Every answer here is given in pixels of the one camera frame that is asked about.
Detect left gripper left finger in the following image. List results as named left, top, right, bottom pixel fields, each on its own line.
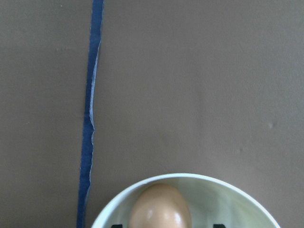
left=111, top=224, right=123, bottom=228

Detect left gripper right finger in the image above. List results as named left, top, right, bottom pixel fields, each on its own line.
left=213, top=224, right=226, bottom=228

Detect brown egg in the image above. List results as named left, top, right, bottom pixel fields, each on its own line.
left=128, top=183, right=192, bottom=228

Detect white ceramic bowl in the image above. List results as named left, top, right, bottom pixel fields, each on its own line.
left=92, top=173, right=279, bottom=228

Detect blue tape grid lines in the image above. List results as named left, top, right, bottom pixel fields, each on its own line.
left=76, top=0, right=104, bottom=228

